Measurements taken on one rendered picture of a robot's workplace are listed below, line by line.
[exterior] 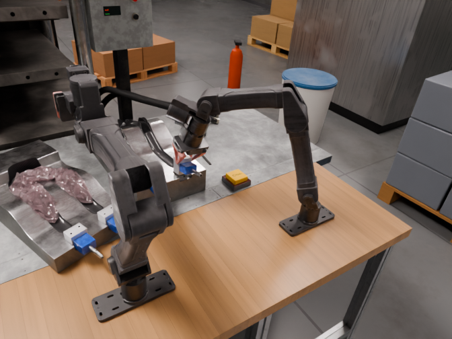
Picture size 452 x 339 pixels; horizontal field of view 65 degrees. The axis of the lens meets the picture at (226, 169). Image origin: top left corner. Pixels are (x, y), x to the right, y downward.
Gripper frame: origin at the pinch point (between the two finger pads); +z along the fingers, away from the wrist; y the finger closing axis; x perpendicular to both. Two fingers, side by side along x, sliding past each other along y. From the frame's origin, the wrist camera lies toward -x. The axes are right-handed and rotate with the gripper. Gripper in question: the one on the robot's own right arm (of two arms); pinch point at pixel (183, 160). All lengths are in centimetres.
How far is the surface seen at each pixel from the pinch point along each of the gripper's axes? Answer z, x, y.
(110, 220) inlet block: 7.1, 11.5, 27.7
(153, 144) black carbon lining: 12.4, -19.1, 0.2
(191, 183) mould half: 7.4, 4.9, -3.0
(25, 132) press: 45, -64, 35
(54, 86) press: 60, -112, 11
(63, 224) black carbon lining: 12.6, 5.9, 38.8
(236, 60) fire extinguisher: 105, -199, -198
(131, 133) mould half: 11.9, -25.4, 6.6
